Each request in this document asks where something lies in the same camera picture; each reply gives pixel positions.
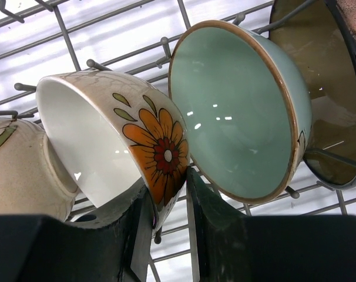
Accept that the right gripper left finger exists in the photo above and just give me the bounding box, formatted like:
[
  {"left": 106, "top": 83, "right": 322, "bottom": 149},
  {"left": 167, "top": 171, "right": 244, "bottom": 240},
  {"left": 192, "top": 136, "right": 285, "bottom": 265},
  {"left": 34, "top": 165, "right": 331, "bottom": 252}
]
[{"left": 0, "top": 186, "right": 153, "bottom": 281}]

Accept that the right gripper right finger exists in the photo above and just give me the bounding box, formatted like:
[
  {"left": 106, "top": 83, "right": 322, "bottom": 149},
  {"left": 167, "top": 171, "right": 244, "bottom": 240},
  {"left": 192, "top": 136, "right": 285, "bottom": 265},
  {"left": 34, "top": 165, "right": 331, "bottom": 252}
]
[{"left": 187, "top": 168, "right": 356, "bottom": 281}]

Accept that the plain white bowl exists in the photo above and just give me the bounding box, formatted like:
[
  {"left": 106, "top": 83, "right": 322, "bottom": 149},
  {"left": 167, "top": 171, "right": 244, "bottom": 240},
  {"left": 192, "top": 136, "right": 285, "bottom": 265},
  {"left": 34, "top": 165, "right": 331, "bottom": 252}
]
[{"left": 36, "top": 70, "right": 190, "bottom": 229}]

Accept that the mint green bowl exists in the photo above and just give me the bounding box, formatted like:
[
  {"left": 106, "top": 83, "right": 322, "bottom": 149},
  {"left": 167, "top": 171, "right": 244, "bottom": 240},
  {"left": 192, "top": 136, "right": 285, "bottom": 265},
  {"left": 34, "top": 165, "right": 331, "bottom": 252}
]
[{"left": 168, "top": 20, "right": 313, "bottom": 204}]

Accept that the brown glazed bowl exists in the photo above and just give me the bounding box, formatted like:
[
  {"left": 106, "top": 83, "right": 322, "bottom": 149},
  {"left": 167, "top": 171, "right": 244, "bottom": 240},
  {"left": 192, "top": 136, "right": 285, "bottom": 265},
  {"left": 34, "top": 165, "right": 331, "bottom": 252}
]
[{"left": 269, "top": 1, "right": 356, "bottom": 190}]

